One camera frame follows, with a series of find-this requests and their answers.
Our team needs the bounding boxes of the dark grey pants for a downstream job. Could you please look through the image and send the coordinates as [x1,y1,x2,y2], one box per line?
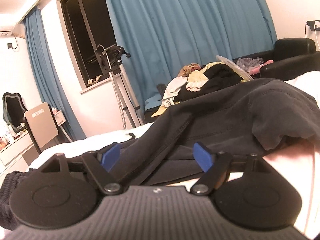
[0,77,320,230]

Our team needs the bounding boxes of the pile of clothes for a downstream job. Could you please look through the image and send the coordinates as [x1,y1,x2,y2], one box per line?
[152,56,253,118]

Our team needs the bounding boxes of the beige wooden chair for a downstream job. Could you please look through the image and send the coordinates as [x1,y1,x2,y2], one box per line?
[23,102,59,154]

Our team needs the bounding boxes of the left teal curtain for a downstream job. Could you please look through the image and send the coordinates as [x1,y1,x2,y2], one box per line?
[23,7,86,140]

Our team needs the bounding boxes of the teal curtain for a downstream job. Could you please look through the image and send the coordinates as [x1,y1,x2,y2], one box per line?
[105,0,277,106]
[23,7,86,140]

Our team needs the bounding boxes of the black office chair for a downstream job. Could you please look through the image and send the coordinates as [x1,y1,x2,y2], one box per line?
[2,92,27,133]

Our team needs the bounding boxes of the garment steamer stand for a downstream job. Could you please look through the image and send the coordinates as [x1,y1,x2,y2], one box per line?
[94,44,144,129]

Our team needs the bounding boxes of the black armchair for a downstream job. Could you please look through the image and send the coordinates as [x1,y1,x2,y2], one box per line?
[241,37,319,81]

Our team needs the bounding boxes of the dark window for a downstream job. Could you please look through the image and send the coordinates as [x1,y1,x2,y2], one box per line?
[61,0,117,87]

